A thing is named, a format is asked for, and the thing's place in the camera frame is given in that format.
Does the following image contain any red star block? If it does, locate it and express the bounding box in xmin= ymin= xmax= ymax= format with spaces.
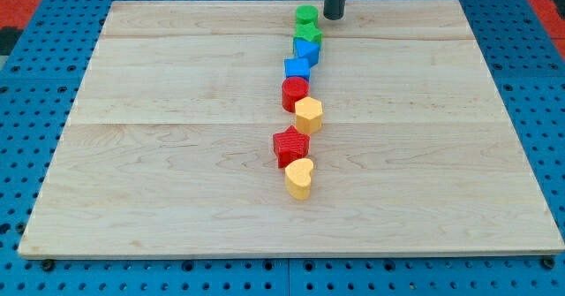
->
xmin=273 ymin=125 xmax=310 ymax=168

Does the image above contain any green star block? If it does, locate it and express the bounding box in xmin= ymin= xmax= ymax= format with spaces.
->
xmin=293 ymin=22 xmax=323 ymax=44

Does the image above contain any green circle block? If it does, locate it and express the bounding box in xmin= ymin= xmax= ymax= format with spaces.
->
xmin=295 ymin=4 xmax=319 ymax=26

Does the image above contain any yellow hexagon block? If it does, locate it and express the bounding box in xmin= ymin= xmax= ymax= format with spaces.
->
xmin=295 ymin=97 xmax=323 ymax=135

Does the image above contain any yellow heart block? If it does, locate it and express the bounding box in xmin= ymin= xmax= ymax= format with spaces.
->
xmin=284 ymin=158 xmax=314 ymax=201

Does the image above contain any red cylinder block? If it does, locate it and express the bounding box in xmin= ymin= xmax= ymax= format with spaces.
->
xmin=282 ymin=76 xmax=309 ymax=112

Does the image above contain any blue cube block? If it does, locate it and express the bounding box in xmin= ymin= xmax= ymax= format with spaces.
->
xmin=283 ymin=57 xmax=310 ymax=80

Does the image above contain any blue triangle block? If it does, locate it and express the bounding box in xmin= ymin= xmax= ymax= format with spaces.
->
xmin=293 ymin=39 xmax=320 ymax=67

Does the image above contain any light wooden board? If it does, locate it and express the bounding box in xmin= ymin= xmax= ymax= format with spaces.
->
xmin=18 ymin=0 xmax=564 ymax=260

